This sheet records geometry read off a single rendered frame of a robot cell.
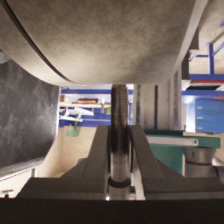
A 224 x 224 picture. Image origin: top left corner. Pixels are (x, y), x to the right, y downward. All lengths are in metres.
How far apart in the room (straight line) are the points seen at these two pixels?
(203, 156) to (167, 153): 0.23
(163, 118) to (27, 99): 1.03
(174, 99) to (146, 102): 0.20
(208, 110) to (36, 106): 2.03
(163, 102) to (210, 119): 1.05
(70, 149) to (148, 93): 6.87
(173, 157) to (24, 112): 1.00
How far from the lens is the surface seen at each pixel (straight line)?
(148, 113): 1.20
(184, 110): 7.00
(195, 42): 2.29
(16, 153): 0.29
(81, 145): 7.64
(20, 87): 0.29
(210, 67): 2.65
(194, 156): 1.03
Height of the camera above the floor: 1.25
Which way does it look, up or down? 6 degrees down
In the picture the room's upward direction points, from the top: 177 degrees counter-clockwise
